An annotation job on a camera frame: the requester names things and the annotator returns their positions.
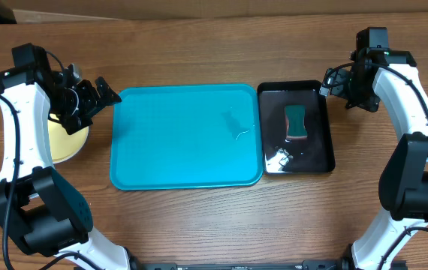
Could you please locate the yellow plate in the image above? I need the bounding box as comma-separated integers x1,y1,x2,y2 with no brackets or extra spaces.
48,121,89,164

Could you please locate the green scrub sponge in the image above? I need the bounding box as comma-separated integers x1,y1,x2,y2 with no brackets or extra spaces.
285,105,308,141

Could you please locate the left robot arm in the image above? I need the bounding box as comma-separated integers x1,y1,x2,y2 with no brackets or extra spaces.
0,43,140,269

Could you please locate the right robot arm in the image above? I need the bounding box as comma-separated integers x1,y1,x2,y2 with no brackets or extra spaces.
320,27,428,270

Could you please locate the teal plastic tray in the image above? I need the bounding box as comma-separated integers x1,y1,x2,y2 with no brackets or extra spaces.
110,84,264,191

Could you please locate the black water tray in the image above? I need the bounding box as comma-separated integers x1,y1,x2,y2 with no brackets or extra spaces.
258,80,336,175

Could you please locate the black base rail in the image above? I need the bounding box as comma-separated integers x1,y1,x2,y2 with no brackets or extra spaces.
138,259,355,270

